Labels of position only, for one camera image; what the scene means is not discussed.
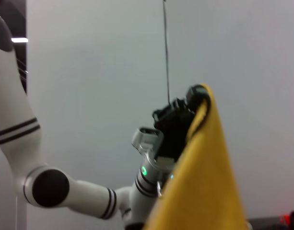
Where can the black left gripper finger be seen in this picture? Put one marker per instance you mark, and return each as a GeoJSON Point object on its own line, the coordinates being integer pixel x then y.
{"type": "Point", "coordinates": [194, 94]}

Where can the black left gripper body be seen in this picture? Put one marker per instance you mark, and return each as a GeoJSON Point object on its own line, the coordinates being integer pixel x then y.
{"type": "Point", "coordinates": [173, 134]}

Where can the yellow towel with black hem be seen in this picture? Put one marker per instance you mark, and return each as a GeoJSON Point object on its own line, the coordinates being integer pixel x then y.
{"type": "Point", "coordinates": [204, 179]}

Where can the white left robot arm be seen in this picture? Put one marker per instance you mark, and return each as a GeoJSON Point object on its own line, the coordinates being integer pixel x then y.
{"type": "Point", "coordinates": [17, 115]}

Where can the white fluorescent ceiling light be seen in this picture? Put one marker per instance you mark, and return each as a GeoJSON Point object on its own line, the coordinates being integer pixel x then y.
{"type": "Point", "coordinates": [19, 40]}

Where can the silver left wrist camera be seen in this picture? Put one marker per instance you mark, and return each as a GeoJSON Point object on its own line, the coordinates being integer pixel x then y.
{"type": "Point", "coordinates": [144, 139]}

